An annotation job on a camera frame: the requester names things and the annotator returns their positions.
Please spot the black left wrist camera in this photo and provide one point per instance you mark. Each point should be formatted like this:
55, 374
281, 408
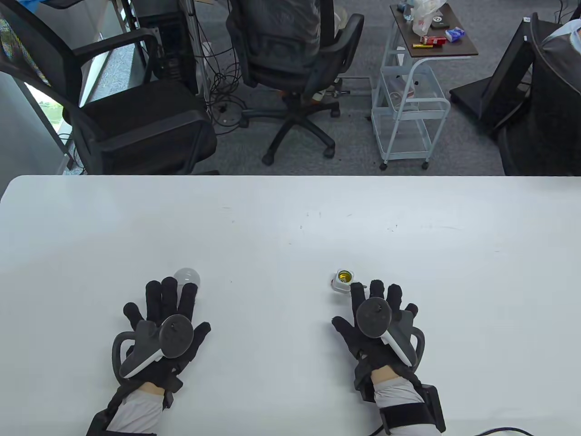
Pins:
169, 399

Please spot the black computer tower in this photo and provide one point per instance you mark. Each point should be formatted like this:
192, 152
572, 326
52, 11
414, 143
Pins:
174, 50

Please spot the blue white packet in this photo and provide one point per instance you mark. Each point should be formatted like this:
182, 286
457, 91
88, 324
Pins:
455, 34

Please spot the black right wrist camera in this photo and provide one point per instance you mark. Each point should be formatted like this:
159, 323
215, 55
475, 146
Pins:
363, 386

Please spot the clear plastic bag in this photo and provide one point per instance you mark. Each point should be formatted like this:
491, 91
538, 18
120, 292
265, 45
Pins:
424, 18

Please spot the white light bulb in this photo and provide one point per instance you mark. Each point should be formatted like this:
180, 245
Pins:
186, 274

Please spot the person's left forearm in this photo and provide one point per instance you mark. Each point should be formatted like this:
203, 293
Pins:
136, 411

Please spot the grey white left hand controller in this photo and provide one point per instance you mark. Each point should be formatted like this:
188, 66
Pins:
174, 334

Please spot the black swivel office chair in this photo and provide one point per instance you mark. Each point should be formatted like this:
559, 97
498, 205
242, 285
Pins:
299, 113

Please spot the black flat case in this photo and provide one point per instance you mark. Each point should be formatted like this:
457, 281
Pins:
439, 20

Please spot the black mesh office chair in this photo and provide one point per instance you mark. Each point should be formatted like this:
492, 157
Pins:
544, 113

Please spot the person's left hand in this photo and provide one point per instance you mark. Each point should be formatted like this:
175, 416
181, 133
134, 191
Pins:
170, 295

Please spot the grey white right hand controller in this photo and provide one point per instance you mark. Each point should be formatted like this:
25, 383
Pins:
374, 318

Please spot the white light bulb socket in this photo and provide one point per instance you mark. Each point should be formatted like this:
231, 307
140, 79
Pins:
341, 278

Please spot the white cart with brown top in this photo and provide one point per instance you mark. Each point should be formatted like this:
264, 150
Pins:
458, 45

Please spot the grey white hand controller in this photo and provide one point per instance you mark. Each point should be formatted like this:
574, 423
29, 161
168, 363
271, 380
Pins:
374, 318
174, 334

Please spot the red box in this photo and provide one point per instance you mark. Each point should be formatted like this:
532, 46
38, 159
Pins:
433, 40

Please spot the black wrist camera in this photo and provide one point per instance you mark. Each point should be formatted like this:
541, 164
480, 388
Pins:
169, 399
363, 386

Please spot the person's right hand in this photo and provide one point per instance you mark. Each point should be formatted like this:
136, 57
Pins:
345, 334

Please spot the teal small item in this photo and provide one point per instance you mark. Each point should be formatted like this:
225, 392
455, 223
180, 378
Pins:
402, 7

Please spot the black empty office chair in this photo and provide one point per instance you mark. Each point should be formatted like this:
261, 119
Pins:
145, 122

